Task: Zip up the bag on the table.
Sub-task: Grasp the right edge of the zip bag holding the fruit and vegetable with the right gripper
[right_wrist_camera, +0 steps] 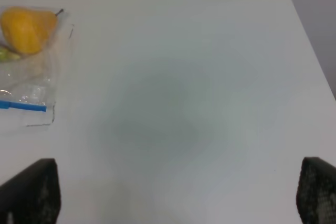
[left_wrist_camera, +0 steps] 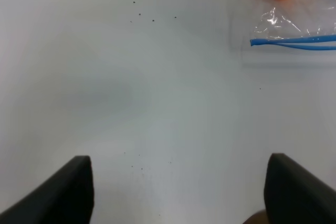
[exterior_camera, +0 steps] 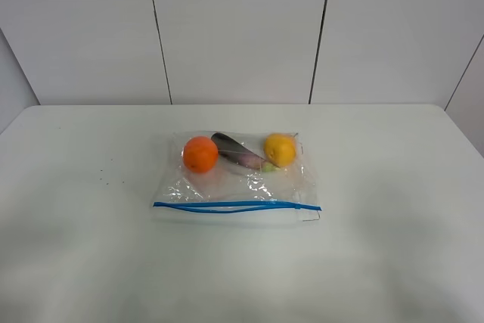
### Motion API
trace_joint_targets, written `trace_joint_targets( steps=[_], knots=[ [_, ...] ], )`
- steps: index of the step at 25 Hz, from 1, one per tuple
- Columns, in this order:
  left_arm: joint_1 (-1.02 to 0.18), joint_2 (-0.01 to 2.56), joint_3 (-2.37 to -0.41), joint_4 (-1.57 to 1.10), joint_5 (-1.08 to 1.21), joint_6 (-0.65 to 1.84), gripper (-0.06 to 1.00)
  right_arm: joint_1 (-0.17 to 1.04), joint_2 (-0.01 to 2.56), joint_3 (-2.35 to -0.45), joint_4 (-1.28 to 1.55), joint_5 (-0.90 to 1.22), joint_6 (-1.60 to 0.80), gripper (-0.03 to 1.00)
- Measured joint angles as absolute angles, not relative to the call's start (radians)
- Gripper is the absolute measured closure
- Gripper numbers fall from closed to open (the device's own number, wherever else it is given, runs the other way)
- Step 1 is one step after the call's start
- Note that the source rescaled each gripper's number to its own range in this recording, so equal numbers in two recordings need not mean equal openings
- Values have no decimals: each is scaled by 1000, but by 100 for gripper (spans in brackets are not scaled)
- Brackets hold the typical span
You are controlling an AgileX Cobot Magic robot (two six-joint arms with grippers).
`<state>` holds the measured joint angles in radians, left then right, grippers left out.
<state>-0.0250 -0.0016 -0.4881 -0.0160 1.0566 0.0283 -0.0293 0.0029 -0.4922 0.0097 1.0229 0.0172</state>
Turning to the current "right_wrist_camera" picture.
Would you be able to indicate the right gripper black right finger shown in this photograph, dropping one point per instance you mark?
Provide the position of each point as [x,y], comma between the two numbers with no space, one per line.
[315,197]

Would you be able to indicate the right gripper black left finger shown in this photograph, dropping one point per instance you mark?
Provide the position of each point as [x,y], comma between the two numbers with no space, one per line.
[33,195]

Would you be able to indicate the clear zip bag blue seal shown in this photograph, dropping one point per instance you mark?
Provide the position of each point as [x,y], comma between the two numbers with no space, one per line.
[29,86]

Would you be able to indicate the purple eggplant green stem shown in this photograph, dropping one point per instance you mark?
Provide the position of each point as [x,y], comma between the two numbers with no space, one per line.
[8,55]

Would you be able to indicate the yellow pear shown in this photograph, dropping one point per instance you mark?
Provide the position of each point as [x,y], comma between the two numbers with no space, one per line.
[28,30]

